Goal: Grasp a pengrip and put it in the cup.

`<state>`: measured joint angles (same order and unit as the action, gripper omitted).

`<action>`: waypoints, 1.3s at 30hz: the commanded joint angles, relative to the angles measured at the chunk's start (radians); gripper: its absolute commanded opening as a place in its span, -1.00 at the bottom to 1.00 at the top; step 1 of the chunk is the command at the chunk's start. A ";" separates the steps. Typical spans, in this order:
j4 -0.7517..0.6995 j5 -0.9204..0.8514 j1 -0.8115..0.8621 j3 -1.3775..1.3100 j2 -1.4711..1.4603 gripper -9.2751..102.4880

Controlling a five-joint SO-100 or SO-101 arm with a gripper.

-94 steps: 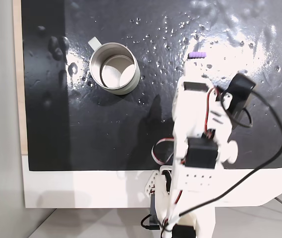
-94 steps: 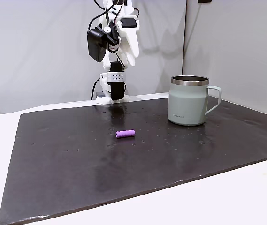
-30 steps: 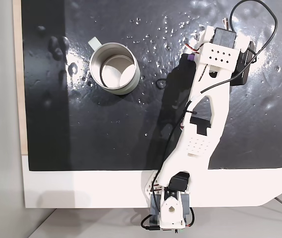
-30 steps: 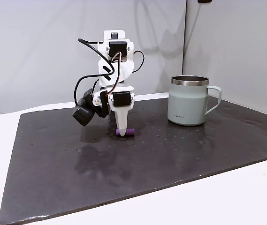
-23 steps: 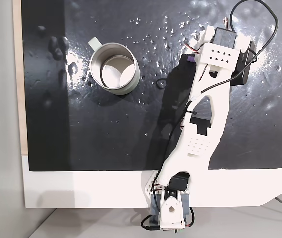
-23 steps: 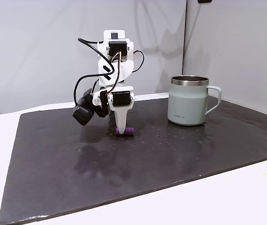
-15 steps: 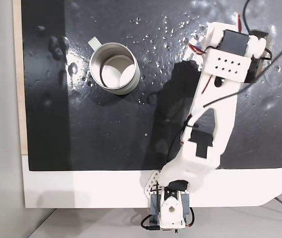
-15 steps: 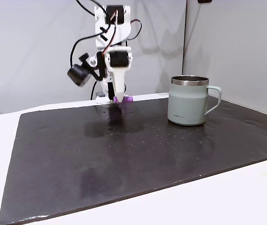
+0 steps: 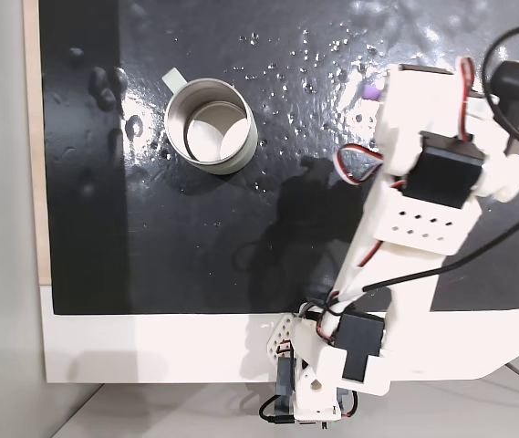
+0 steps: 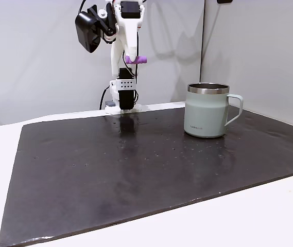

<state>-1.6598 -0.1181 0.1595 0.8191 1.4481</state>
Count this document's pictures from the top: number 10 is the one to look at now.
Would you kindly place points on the pale green steel mug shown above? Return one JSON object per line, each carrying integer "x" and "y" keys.
{"x": 204, "y": 115}

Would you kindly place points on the black camera box with mount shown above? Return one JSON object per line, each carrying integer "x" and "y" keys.
{"x": 85, "y": 31}

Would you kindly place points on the black wall mount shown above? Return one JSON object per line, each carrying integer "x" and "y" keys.
{"x": 224, "y": 1}

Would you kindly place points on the purple ribbed pen grip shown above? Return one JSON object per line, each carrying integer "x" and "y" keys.
{"x": 141, "y": 60}

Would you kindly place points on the black glossy table mat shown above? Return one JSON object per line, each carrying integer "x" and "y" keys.
{"x": 136, "y": 175}

